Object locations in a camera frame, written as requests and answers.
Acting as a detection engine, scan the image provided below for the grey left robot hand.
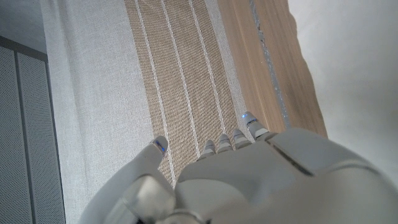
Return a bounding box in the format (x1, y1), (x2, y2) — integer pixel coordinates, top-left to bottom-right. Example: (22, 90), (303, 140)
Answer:
(77, 111), (398, 224)

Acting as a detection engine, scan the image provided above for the beige striped backdrop cloth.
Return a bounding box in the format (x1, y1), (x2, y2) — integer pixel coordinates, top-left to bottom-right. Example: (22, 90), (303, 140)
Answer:
(39, 0), (259, 224)

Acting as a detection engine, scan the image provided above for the grey perforated panel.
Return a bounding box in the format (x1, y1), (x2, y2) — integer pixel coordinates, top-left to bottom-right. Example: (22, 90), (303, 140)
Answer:
(0, 35), (67, 224)

